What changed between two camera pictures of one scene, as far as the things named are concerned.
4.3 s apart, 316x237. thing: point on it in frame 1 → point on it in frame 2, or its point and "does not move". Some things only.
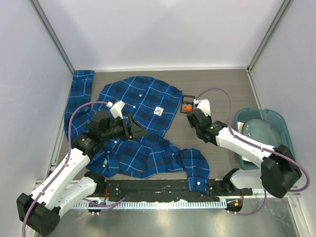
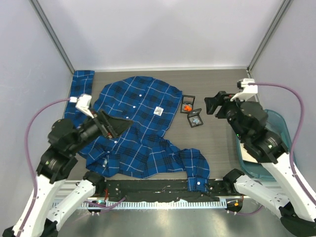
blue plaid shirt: x=153 y=105 does not move
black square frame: x=187 y=103 does not move
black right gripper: x=209 y=117 → x=212 y=103
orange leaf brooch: x=187 y=108 does not move
